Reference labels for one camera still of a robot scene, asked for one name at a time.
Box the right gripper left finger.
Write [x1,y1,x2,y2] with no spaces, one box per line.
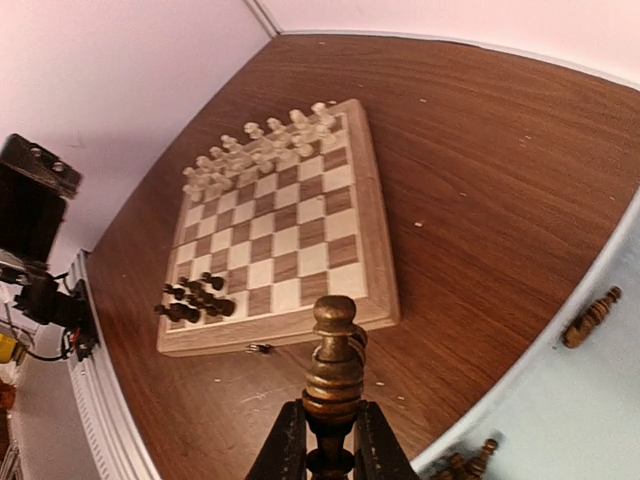
[245,399,307,480]

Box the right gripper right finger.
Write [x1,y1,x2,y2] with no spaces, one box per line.
[353,401,419,480]

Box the dark chess piece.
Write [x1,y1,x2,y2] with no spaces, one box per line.
[154,303,200,323]
[184,293,220,316]
[302,295,368,479]
[211,294,236,317]
[178,277,213,301]
[163,283,189,301]

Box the dark pawn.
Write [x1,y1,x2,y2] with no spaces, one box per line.
[200,272,225,291]

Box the light blue plastic basket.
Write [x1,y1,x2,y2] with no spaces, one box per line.
[411,198,639,479]

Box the wooden chess board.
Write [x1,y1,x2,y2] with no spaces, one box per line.
[156,99,400,357]

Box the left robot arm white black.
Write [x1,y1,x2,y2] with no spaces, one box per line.
[1,133,82,329]

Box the pile of dark chess pieces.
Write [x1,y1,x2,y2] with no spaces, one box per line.
[430,286,622,480]

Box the row of white chess pieces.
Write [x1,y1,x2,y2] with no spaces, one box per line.
[182,102,342,204]

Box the front aluminium rail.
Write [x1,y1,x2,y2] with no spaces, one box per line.
[67,250,160,479]

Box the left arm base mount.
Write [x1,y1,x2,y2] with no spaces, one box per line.
[60,279,100,362]

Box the left aluminium frame post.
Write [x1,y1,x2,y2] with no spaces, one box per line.
[243,0,281,38]

